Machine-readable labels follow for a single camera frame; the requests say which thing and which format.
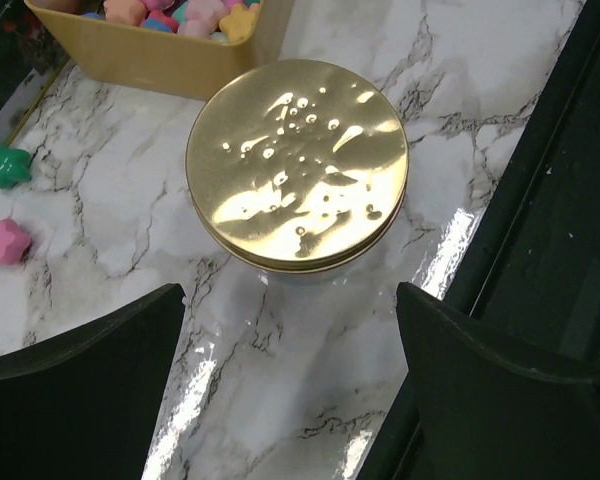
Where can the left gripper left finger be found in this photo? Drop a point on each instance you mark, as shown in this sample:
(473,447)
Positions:
(84,404)

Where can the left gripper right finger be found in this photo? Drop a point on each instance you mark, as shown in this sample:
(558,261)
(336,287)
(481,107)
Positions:
(493,406)

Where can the tin of translucent star candies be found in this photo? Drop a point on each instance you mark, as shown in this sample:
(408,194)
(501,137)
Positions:
(29,60)

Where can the tin of pastel star candies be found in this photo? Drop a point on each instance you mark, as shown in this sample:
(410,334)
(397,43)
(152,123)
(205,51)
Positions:
(147,59)

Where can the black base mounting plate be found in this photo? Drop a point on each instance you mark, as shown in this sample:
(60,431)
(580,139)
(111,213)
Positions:
(532,269)

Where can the pink star candy on table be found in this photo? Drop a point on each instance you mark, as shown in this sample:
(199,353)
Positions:
(14,241)

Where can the green star candy on table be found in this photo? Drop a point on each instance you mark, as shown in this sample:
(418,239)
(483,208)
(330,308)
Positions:
(14,167)

